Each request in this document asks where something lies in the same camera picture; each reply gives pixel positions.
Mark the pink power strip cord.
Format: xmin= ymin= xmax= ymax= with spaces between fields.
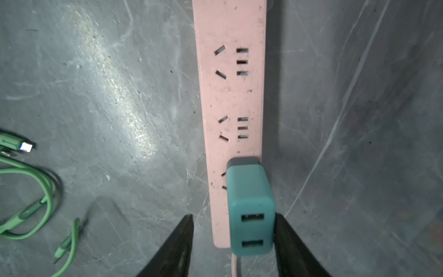
xmin=231 ymin=254 xmax=242 ymax=277

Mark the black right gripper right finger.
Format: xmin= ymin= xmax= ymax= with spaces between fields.
xmin=274 ymin=213 xmax=331 ymax=277

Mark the teal USB charger plug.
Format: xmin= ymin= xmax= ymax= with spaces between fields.
xmin=226 ymin=157 xmax=276 ymax=257

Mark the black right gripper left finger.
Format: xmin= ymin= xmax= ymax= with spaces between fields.
xmin=137 ymin=214 xmax=194 ymax=277

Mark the pink power strip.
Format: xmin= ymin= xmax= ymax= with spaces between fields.
xmin=193 ymin=0 xmax=267 ymax=248

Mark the green USB cable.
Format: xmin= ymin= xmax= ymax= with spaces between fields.
xmin=0 ymin=131 xmax=82 ymax=277

